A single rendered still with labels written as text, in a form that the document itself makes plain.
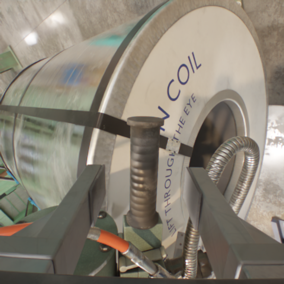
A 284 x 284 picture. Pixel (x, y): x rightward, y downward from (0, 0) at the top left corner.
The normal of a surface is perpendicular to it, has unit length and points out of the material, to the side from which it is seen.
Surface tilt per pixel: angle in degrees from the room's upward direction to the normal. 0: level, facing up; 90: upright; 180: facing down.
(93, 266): 115
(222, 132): 8
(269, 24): 0
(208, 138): 18
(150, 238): 58
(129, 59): 89
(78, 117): 48
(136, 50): 89
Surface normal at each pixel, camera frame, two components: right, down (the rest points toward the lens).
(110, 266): 0.96, 0.11
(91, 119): -0.68, -0.22
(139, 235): 0.16, 0.27
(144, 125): -0.07, 0.27
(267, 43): -0.65, 0.57
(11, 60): 0.69, 0.15
